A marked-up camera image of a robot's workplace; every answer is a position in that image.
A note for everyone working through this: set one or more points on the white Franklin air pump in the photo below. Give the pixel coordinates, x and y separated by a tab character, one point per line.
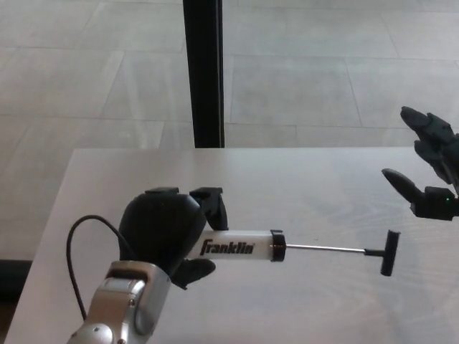
233	245

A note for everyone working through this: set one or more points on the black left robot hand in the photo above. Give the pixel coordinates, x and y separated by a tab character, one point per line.
157	229

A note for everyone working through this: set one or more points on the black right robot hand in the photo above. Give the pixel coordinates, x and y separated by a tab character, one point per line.
435	204

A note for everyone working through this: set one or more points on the black vertical window post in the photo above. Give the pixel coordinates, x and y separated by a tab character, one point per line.
204	71

